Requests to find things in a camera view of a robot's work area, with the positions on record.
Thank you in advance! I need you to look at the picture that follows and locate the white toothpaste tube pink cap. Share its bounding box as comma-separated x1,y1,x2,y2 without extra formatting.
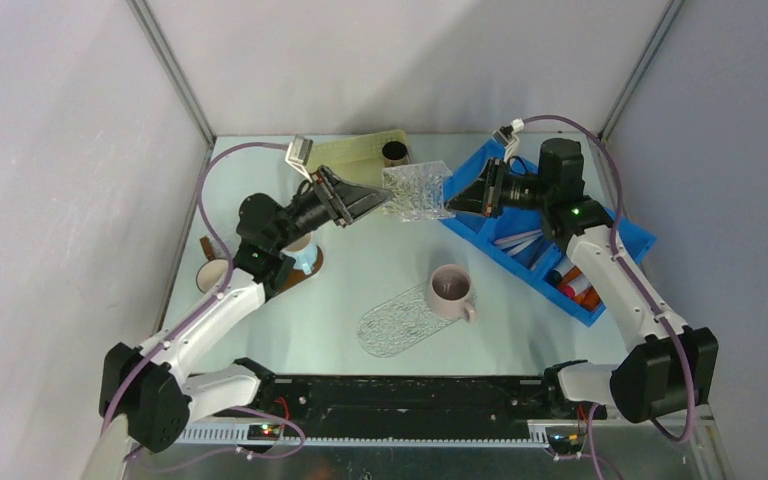
560,275,591,298

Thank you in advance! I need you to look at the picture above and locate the clear textured oval tray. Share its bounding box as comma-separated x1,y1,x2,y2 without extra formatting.
357,283,460,358

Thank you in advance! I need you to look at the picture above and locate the blue plastic divided bin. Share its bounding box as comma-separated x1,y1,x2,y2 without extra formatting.
440,139,658,328

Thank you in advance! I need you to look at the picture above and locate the white ribbed mug black rim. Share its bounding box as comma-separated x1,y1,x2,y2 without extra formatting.
195,258,231,294

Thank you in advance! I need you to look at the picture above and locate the orange toothpaste tube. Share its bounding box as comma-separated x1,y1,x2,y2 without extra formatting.
556,266,581,289
573,287,601,312

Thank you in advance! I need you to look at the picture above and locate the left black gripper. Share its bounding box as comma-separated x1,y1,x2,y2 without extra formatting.
272,165,393,252

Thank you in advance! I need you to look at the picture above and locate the brown mug black inside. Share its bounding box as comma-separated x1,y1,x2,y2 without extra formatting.
381,140,410,168

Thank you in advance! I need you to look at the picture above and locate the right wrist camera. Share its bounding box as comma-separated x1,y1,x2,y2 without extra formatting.
492,118,525,163

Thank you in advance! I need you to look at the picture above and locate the pink mug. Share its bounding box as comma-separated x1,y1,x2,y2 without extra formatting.
424,264,477,322

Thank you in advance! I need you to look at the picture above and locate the brown wooden oval tray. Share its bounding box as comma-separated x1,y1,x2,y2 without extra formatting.
200,236,324,300

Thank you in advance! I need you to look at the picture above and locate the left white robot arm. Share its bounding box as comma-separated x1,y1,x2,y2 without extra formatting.
100,166,393,453

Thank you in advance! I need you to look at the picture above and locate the light blue toothbrush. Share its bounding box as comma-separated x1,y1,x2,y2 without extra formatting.
506,237,541,257

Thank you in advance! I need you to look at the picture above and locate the light blue mug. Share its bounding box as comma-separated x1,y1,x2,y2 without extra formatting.
282,233,319,275

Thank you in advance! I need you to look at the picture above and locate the yellow perforated plastic basket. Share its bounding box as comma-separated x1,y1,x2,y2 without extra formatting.
307,130,409,187

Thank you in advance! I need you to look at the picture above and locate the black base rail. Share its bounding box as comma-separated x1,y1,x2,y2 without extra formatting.
251,369,591,443

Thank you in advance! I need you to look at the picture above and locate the white toothpaste tube black cap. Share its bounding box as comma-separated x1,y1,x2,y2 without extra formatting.
547,256,574,285

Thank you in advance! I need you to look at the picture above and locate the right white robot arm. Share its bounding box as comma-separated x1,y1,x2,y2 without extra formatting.
443,138,719,424

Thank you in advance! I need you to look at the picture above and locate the clear textured plastic box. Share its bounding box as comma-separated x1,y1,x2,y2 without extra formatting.
382,161,455,222

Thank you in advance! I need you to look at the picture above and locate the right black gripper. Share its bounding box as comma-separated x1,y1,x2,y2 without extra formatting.
443,158,553,219

